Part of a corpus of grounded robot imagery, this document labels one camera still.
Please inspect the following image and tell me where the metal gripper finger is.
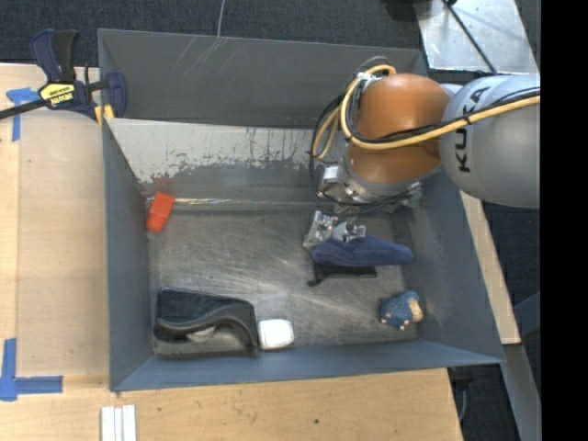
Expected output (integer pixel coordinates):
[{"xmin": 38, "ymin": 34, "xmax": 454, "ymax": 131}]
[
  {"xmin": 334, "ymin": 220, "xmax": 368, "ymax": 243},
  {"xmin": 302, "ymin": 209, "xmax": 340, "ymax": 251}
]

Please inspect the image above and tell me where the dark blue cloth pouch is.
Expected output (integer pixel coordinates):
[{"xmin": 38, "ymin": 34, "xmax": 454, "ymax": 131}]
[{"xmin": 310, "ymin": 235, "xmax": 416, "ymax": 268}]

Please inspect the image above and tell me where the grey metal bin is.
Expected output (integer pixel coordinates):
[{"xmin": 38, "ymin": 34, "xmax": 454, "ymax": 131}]
[{"xmin": 96, "ymin": 28, "xmax": 507, "ymax": 393}]

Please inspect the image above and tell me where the blue toy hedgehog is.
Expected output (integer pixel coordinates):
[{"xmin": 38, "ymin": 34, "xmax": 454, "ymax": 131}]
[{"xmin": 379, "ymin": 289, "xmax": 424, "ymax": 332}]

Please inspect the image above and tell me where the white small case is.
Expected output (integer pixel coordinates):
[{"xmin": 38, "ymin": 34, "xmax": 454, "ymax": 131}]
[{"xmin": 257, "ymin": 318, "xmax": 296, "ymax": 352}]

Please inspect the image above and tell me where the black shoe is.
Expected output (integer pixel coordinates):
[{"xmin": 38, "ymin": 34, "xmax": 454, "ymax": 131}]
[{"xmin": 153, "ymin": 287, "xmax": 260, "ymax": 356}]

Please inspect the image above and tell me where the orange block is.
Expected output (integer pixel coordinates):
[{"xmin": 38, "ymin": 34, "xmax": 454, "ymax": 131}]
[{"xmin": 145, "ymin": 191, "xmax": 177, "ymax": 234}]

